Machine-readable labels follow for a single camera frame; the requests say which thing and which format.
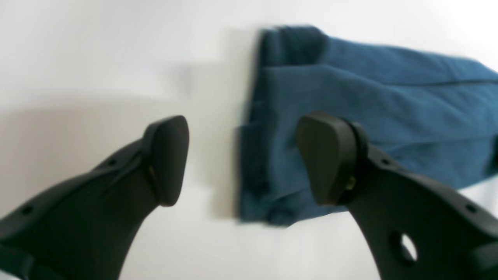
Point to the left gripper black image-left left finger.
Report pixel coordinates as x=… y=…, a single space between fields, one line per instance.
x=82 y=228

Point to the dark teal T-shirt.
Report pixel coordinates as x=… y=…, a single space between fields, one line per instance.
x=436 y=115

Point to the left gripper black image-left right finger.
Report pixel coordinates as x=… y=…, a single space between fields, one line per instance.
x=416 y=228

